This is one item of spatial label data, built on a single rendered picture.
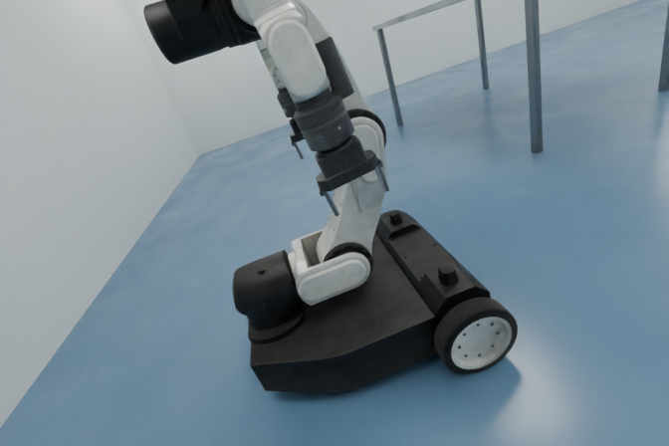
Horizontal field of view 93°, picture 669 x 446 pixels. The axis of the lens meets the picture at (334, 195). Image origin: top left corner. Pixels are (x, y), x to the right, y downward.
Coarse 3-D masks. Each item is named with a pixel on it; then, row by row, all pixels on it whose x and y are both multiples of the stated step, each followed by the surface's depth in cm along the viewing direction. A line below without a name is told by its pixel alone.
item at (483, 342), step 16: (464, 304) 76; (480, 304) 75; (496, 304) 76; (448, 320) 75; (464, 320) 73; (480, 320) 73; (496, 320) 74; (512, 320) 76; (448, 336) 73; (464, 336) 76; (480, 336) 77; (496, 336) 78; (512, 336) 78; (448, 352) 75; (464, 352) 78; (480, 352) 79; (496, 352) 79; (464, 368) 78; (480, 368) 79
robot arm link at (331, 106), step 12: (324, 48) 50; (324, 60) 51; (336, 60) 52; (336, 72) 52; (336, 84) 53; (348, 84) 54; (324, 96) 52; (336, 96) 53; (300, 108) 53; (312, 108) 51; (324, 108) 51; (336, 108) 52; (300, 120) 53; (312, 120) 52; (324, 120) 52
